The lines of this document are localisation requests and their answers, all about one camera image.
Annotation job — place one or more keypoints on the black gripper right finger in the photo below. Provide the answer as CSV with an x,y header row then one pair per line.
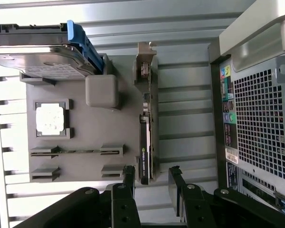
x,y
192,209

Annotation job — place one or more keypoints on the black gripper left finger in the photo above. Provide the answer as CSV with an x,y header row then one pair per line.
x,y
123,209

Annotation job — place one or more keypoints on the grey parts rack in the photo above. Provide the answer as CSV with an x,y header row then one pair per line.
x,y
85,133

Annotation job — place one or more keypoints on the blue case latch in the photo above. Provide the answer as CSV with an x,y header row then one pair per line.
x,y
283,206

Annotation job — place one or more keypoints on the open black PC case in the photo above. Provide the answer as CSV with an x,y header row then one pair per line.
x,y
259,118

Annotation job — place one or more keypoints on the silver CPU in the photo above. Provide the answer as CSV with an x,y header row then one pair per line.
x,y
50,121

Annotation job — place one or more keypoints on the hard disk in blue caddy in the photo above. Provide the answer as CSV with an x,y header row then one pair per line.
x,y
38,54

